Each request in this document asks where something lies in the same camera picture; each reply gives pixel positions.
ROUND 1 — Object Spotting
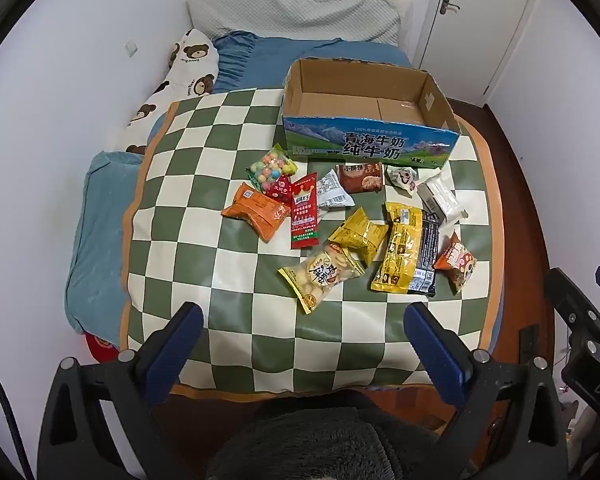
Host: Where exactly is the brown pastry snack packet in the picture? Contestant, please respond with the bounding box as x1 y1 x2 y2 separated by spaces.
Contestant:
336 162 384 194

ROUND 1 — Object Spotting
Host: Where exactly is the colourful candy ball bag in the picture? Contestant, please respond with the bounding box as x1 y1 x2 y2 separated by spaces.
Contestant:
246 143 286 194

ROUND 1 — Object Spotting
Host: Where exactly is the black cable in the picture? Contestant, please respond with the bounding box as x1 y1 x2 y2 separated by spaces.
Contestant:
0 345 33 480

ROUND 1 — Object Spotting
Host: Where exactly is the bear print pillow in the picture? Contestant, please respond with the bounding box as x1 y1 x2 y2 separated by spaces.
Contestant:
114 29 220 156

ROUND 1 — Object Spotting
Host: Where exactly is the printed blue cardboard box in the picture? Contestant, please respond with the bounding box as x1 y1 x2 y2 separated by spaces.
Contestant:
281 57 462 170

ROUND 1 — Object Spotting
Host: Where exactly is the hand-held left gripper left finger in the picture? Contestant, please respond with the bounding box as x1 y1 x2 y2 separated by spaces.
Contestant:
37 302 205 480

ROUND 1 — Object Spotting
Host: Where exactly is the grey white snack packet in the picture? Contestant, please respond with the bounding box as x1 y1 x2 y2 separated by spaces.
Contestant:
316 169 356 209

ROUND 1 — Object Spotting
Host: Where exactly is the large yellow black snack packet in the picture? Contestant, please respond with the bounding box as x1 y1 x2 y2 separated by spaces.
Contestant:
371 202 440 297

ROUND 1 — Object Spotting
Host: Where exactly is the orange panda print snack packet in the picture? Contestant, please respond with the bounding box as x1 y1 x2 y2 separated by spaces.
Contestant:
432 231 479 295

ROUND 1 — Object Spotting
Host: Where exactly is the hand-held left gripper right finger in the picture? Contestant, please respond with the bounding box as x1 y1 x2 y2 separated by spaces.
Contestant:
404 302 568 480

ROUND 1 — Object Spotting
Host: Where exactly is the white snack packet dark print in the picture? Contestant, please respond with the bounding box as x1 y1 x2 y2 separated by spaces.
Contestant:
385 165 419 196

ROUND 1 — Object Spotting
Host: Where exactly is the small yellow snack packet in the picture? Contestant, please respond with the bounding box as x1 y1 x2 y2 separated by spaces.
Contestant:
328 208 390 267

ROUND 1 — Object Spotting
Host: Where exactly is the small red snack packet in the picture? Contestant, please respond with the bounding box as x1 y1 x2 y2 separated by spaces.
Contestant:
274 174 295 203

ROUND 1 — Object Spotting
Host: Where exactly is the clear round biscuit packet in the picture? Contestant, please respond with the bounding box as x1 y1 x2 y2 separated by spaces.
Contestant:
278 241 366 316

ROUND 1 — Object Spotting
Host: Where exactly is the green white checkered mat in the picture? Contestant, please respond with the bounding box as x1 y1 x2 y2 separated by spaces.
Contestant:
120 87 506 395

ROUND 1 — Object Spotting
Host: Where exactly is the long red snack packet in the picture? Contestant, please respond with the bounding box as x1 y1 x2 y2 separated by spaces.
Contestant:
290 172 318 250

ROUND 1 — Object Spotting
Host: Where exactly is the white door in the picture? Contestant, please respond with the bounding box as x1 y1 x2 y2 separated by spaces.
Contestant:
415 0 538 107

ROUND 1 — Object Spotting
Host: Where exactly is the white silver snack packet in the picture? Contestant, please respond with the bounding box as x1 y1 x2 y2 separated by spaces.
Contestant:
417 170 469 224

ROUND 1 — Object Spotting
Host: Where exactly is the white textured pillow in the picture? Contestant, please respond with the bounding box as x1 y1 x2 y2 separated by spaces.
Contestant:
186 0 401 43

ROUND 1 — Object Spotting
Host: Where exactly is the red cloth item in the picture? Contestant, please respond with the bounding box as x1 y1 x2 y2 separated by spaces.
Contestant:
82 332 122 364

